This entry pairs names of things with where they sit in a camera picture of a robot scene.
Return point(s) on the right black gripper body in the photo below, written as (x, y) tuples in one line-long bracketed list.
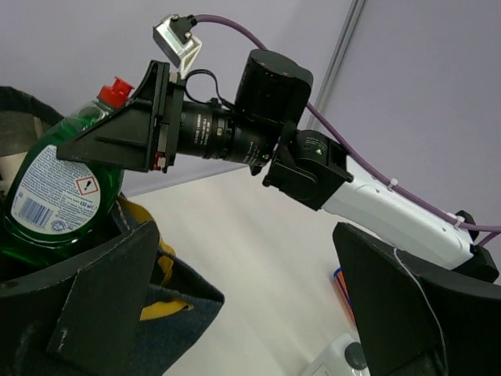
[(211, 129)]

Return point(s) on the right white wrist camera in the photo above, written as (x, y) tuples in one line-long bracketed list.
[(175, 39)]

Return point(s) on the dark blue canvas bag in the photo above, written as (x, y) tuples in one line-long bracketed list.
[(179, 305)]

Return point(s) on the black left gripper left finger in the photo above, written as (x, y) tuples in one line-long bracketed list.
[(79, 317)]

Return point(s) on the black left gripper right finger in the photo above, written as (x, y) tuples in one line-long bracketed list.
[(416, 318)]

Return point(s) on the green dish soap bottle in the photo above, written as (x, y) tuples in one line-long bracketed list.
[(53, 206)]

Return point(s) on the orange blue tube bottle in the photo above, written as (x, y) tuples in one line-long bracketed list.
[(339, 283)]

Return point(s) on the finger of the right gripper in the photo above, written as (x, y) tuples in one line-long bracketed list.
[(125, 137)]

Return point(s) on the clear bottle black cap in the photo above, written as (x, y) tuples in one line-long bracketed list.
[(342, 357)]

